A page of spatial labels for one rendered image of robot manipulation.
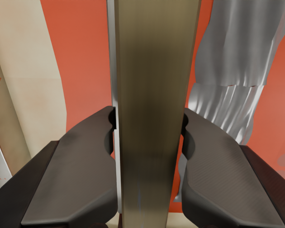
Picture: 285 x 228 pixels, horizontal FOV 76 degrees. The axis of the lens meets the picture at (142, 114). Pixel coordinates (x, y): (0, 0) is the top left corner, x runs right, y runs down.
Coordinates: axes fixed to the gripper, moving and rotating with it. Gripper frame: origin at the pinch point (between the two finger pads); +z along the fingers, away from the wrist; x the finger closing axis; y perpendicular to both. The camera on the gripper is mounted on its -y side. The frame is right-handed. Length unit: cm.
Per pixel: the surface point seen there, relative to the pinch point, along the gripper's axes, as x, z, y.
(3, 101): -13.7, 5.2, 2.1
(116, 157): -2.6, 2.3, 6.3
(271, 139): 14.8, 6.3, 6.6
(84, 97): -6.2, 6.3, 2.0
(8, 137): -13.7, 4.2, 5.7
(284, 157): 17.5, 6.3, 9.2
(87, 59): -5.5, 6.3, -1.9
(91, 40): -4.9, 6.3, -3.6
